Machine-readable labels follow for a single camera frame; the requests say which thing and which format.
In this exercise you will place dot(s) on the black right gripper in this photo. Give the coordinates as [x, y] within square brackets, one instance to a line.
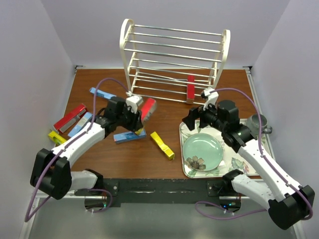
[196, 113]

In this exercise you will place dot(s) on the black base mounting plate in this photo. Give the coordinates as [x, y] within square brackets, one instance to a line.
[157, 191]

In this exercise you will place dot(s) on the blue silver toothpaste box left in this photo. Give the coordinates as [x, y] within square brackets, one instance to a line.
[80, 124]

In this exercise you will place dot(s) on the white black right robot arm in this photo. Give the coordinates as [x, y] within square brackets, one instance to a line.
[285, 199]

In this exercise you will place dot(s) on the cream metal-rod shelf rack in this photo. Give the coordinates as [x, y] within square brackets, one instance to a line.
[158, 60]

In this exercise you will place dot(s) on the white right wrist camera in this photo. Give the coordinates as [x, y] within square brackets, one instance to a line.
[210, 96]

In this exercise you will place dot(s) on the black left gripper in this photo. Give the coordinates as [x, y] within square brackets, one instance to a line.
[136, 123]

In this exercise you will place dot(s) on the yellow toothpaste box left edge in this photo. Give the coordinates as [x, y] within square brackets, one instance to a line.
[56, 138]

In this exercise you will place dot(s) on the yellow toothpaste box upright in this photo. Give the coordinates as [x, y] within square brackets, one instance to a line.
[140, 131]

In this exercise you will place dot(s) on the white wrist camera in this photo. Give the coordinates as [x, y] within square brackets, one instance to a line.
[133, 101]
[210, 96]

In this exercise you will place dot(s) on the light blue toothpaste box far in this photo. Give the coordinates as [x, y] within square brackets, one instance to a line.
[101, 94]

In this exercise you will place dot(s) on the blue toothpaste box centre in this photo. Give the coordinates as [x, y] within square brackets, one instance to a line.
[128, 136]

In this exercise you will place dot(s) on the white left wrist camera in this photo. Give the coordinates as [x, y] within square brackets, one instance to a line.
[133, 101]

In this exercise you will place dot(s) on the crumpled yellow toothpaste box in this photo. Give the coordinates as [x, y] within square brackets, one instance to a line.
[164, 148]

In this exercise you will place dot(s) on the green ceramic plate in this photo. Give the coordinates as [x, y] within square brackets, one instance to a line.
[202, 152]

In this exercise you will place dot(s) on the aluminium frame rail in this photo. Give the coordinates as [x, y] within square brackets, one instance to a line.
[156, 209]

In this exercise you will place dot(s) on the red toothpaste box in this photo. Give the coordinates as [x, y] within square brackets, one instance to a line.
[148, 109]
[69, 119]
[190, 91]

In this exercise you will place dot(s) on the grey ceramic mug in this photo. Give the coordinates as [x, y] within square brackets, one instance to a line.
[255, 122]

